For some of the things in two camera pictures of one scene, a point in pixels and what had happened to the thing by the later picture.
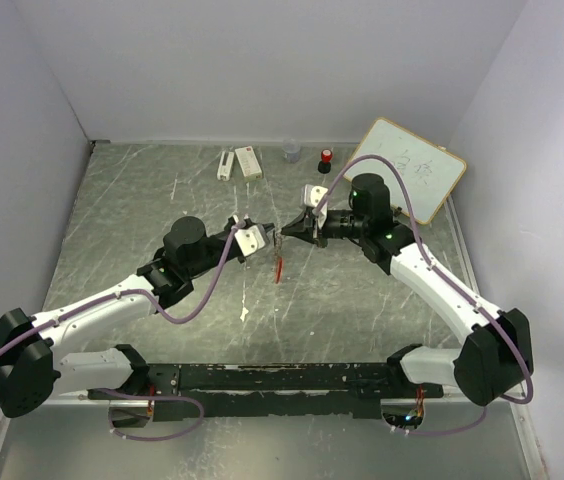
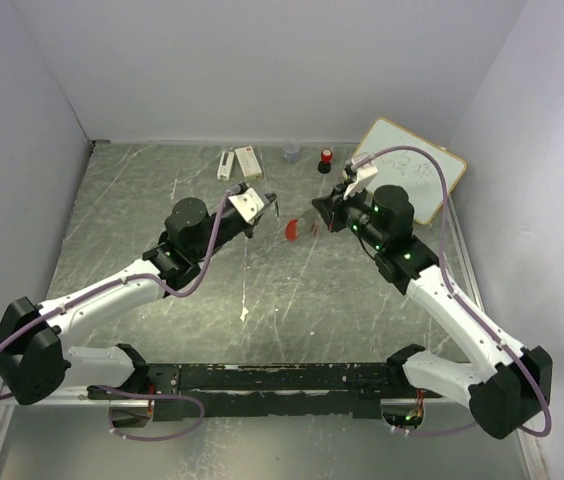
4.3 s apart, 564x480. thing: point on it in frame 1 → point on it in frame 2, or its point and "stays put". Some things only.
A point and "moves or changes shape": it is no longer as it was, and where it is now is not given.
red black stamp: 324,166 stays put
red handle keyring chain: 279,259 moves or changes shape
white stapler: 225,166 stays put
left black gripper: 264,225 → 249,227
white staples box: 249,163 stays put
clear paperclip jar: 291,148 stays put
